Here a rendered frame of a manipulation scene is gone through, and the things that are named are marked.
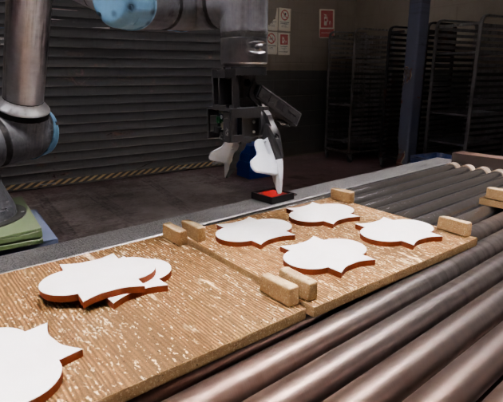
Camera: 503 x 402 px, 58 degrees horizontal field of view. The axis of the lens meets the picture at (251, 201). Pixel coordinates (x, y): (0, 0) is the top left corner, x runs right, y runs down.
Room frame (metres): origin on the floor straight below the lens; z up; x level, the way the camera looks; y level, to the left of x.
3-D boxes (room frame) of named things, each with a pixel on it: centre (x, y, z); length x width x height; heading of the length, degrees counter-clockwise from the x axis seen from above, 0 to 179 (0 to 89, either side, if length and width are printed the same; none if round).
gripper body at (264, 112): (0.76, 0.02, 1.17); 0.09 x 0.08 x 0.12; 128
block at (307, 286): (0.55, -0.06, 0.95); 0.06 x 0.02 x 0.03; 38
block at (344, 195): (1.00, -0.21, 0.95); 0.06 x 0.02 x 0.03; 38
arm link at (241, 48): (0.76, 0.01, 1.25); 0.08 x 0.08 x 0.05
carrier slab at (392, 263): (0.78, -0.13, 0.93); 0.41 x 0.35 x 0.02; 128
